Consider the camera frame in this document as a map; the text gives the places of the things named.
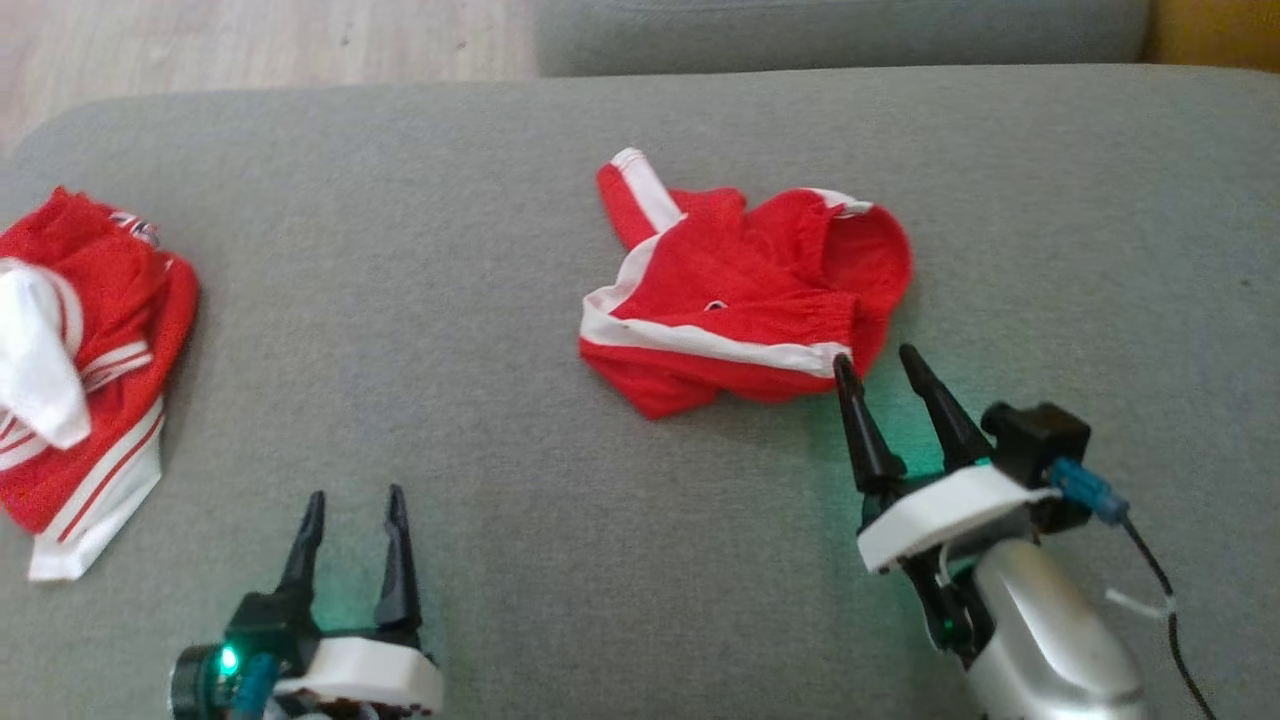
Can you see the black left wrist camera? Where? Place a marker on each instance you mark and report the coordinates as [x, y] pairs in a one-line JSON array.
[[265, 625]]

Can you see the grey fabric ottoman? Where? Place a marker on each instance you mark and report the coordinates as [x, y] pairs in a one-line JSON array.
[[450, 300]]

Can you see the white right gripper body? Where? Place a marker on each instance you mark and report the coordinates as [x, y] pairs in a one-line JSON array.
[[950, 510]]

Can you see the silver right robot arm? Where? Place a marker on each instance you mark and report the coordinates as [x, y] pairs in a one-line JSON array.
[[1050, 640]]

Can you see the grey fabric sofa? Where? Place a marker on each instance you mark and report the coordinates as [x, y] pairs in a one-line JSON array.
[[800, 35]]

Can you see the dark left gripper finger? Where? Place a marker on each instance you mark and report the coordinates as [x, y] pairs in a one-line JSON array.
[[303, 555], [398, 570]]

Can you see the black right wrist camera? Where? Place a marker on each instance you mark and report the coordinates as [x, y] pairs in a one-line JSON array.
[[1040, 435]]

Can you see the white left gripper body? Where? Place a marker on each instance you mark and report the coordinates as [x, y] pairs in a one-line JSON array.
[[370, 675]]

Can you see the red and white jersey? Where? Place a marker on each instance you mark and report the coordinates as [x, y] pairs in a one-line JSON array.
[[120, 300]]

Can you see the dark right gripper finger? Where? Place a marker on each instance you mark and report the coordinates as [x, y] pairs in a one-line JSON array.
[[945, 420], [868, 430]]

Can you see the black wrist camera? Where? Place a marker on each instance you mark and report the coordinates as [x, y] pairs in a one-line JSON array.
[[1040, 435], [265, 625]]

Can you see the red hooded jacket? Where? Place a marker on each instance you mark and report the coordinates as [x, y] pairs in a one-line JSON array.
[[720, 270]]

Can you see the yellow wooden furniture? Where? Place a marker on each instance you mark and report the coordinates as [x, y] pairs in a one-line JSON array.
[[1220, 30]]

